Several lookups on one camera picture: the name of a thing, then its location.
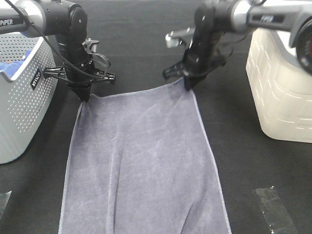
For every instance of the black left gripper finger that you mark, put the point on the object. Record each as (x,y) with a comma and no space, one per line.
(87,91)
(80,92)

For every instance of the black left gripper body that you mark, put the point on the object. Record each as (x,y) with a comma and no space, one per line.
(79,68)

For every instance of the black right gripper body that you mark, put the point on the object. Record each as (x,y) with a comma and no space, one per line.
(197,62)

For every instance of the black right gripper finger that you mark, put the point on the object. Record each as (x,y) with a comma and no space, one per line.
(187,85)
(194,80)

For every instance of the grey terry towel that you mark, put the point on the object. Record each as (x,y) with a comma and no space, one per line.
(141,163)

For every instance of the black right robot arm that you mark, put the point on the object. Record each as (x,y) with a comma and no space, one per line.
(214,18)

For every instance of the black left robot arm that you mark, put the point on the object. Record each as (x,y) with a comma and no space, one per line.
(67,21)

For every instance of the grey perforated laundry basket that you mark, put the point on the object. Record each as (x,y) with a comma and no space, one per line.
(25,96)

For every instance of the blue cloth in basket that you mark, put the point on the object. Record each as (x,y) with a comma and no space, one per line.
(10,68)

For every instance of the cream white storage basket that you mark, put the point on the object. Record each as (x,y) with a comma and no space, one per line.
(281,89)

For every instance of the black table mat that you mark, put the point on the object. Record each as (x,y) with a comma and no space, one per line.
(132,35)

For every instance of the left clear tape strip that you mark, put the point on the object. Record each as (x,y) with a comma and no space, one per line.
(4,198)

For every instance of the clear tape strip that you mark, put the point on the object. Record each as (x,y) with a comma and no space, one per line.
(274,212)
(4,198)

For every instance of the right clear tape strip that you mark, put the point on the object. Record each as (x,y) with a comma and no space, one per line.
(274,212)

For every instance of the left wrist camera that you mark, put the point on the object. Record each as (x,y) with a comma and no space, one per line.
(90,45)

